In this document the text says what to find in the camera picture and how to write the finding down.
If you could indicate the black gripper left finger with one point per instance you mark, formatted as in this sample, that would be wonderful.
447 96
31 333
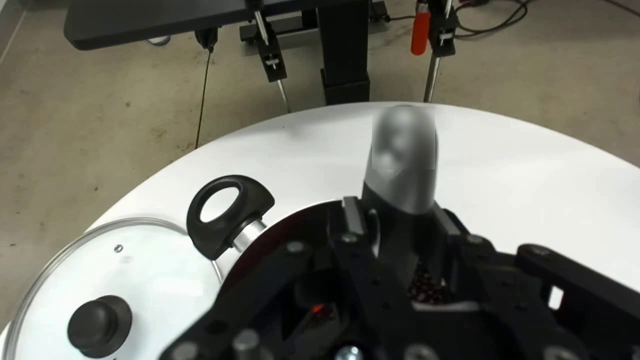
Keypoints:
353 287

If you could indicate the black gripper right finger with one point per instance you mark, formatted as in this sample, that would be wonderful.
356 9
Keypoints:
526 292

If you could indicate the dark beans in pot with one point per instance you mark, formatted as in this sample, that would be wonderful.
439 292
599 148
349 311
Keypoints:
428 287

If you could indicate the black cooking pot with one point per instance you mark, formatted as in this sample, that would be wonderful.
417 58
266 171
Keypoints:
231 221

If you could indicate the red tomato piece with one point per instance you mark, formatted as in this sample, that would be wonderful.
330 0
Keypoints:
318 308

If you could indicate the glass lid with black knob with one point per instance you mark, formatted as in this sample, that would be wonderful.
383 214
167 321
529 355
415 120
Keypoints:
132 281

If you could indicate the orange black bar clamp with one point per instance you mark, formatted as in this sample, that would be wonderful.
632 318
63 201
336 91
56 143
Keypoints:
270 52
433 32

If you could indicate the white sneaker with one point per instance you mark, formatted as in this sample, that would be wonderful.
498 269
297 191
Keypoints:
158 41

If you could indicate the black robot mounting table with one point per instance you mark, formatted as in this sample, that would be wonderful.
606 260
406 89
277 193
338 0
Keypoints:
152 21

